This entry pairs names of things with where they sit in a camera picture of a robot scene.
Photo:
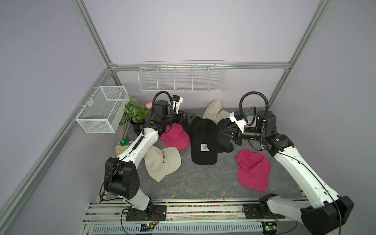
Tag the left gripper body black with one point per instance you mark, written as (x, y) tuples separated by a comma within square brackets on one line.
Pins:
[(172, 119)]

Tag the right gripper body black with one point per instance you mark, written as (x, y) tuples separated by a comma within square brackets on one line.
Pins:
[(250, 133)]

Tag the black cap with white label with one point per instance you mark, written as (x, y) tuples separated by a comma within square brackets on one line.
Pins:
[(203, 147)]

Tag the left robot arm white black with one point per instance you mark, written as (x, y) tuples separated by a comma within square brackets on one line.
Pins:
[(121, 177)]

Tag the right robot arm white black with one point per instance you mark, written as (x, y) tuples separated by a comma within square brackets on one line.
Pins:
[(325, 210)]

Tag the cream cap back right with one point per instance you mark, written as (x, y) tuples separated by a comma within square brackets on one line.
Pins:
[(252, 117)]

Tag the cream cap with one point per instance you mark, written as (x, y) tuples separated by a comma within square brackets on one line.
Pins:
[(252, 117), (162, 162), (215, 112)]

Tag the pink cap left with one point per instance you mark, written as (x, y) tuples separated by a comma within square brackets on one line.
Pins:
[(176, 136)]

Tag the pink cap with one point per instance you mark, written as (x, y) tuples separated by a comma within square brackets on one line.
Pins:
[(176, 136), (254, 170)]

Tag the cream cap back centre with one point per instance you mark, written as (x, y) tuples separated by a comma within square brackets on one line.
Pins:
[(215, 112)]

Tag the black plant pot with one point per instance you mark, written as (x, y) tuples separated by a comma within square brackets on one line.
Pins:
[(137, 127)]

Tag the green artificial plant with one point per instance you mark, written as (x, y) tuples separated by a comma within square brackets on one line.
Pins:
[(133, 112)]

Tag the pink cap right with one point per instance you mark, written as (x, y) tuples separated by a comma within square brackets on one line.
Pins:
[(254, 170)]

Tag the cream cap front left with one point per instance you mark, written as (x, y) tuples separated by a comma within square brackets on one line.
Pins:
[(162, 162)]

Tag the small green toy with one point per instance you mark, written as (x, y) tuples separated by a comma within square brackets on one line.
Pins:
[(125, 141)]

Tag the green circuit board right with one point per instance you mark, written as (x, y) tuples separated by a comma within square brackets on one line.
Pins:
[(269, 227)]

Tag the green circuit board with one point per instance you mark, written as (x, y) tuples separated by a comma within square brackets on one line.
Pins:
[(149, 227), (269, 227)]

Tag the green circuit board left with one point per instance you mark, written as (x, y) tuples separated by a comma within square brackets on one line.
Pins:
[(149, 227)]

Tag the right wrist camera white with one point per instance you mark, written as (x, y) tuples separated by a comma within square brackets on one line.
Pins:
[(237, 118)]

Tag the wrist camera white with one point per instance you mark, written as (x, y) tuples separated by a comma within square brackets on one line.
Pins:
[(237, 118), (176, 101)]

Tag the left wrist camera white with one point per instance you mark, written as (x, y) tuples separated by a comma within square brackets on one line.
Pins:
[(176, 101)]

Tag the long white wire shelf basket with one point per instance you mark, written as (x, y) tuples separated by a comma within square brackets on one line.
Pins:
[(182, 76)]

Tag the white wire cube basket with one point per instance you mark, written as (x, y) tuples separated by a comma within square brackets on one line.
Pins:
[(103, 111)]

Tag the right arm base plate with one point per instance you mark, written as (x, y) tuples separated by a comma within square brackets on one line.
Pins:
[(259, 211)]

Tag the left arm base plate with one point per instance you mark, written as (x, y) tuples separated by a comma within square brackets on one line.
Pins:
[(153, 213)]

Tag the white slotted cable duct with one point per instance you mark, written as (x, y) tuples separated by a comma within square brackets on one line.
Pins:
[(179, 228)]

